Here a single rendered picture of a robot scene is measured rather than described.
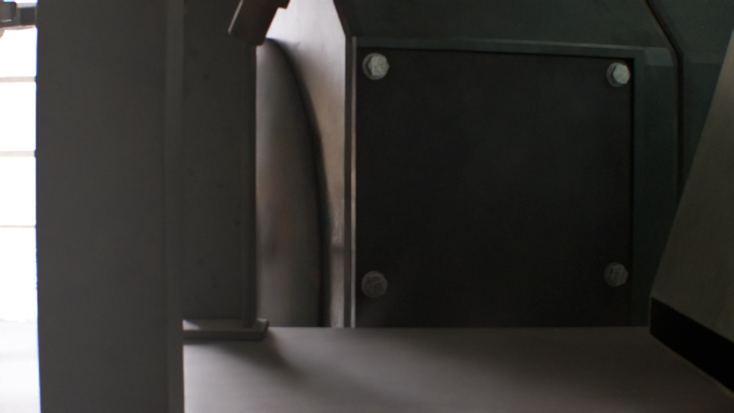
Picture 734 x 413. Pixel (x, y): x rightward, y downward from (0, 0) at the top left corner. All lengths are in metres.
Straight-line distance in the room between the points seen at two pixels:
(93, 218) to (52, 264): 0.02
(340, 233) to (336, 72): 0.10
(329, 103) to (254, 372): 0.27
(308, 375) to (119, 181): 0.22
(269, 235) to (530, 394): 0.39
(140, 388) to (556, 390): 0.23
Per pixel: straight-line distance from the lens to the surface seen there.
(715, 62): 0.94
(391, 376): 0.61
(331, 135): 0.84
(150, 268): 0.42
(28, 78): 10.48
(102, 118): 0.42
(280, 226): 0.90
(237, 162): 0.76
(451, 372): 0.62
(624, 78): 0.89
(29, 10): 1.37
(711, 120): 0.72
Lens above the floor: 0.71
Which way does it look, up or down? 3 degrees down
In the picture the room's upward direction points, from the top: straight up
